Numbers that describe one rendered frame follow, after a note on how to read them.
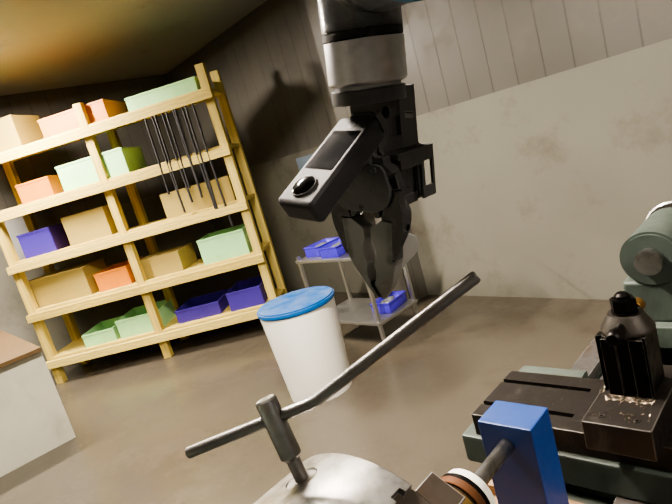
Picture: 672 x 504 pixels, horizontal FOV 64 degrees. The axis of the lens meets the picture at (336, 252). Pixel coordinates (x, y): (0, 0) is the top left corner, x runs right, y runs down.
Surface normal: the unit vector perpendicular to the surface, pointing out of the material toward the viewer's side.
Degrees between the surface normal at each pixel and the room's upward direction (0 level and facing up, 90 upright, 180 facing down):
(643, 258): 90
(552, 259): 90
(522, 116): 90
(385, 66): 100
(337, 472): 1
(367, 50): 98
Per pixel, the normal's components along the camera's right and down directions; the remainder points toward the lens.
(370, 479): -0.11, -0.94
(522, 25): -0.71, 0.33
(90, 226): -0.09, 0.22
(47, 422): 0.65, -0.04
